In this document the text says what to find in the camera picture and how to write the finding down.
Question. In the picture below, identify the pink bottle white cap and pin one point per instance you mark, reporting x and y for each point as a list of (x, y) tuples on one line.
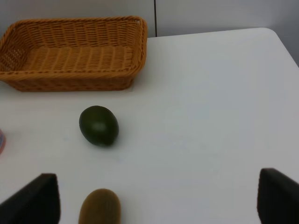
[(2, 141)]

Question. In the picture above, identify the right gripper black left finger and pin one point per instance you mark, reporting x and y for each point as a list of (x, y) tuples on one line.
[(36, 203)]

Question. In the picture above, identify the brown kiwi fruit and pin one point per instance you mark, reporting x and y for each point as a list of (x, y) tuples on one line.
[(101, 206)]

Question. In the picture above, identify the dark green lime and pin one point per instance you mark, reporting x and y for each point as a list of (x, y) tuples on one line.
[(99, 126)]

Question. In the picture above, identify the orange wicker basket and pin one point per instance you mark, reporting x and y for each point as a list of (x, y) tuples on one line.
[(73, 54)]

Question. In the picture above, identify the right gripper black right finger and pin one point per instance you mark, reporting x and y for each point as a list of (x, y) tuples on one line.
[(277, 198)]

